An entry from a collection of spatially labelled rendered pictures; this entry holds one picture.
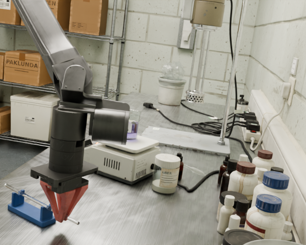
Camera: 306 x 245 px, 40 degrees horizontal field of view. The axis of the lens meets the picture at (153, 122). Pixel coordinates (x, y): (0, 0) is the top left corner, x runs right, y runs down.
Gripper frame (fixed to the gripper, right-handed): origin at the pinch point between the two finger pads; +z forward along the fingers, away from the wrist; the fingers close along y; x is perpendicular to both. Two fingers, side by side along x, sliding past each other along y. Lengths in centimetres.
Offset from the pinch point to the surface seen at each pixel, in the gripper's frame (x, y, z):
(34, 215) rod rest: 6.0, -0.8, 1.8
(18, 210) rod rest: 9.5, -1.7, 1.9
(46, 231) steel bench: 1.5, -1.9, 2.8
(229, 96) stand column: 6, 78, -14
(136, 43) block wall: 158, 231, -15
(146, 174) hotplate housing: 4.6, 33.0, 1.5
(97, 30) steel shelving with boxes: 164, 189, -23
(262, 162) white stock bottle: -18, 49, -5
